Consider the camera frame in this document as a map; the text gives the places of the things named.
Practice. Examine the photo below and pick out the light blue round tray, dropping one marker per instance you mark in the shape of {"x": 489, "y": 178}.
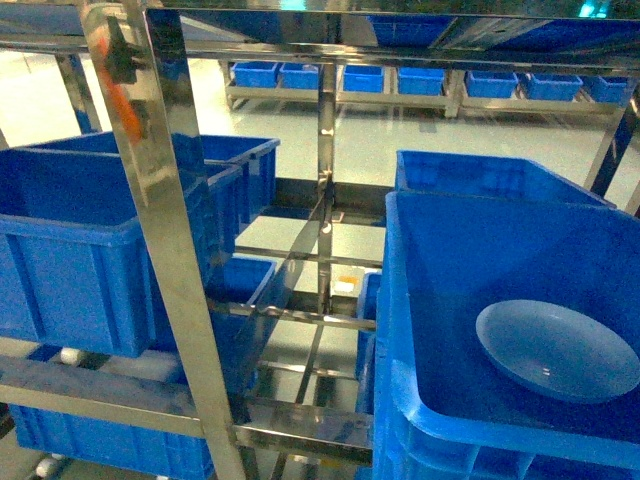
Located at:
{"x": 557, "y": 352}

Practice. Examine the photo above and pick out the blue crate left shelf rear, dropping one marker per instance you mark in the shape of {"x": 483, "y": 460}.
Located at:
{"x": 255, "y": 156}

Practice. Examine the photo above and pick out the blue crate shelf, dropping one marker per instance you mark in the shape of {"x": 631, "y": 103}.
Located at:
{"x": 255, "y": 156}
{"x": 75, "y": 270}

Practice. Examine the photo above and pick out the blue crate on shelf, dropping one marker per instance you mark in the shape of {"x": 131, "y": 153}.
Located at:
{"x": 442, "y": 409}

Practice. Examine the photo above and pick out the blue crate left shelf front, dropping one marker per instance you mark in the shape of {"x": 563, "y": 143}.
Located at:
{"x": 75, "y": 270}

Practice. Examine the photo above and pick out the blue crate rear right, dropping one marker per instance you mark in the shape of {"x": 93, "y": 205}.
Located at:
{"x": 487, "y": 176}

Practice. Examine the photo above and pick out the distant steel rack with bins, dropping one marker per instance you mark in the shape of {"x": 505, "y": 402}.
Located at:
{"x": 449, "y": 91}

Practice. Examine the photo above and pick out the blue crate lower left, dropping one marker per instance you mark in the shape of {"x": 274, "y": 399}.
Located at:
{"x": 118, "y": 445}

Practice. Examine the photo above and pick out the stainless steel shelf frame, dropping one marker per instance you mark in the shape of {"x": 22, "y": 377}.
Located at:
{"x": 141, "y": 52}

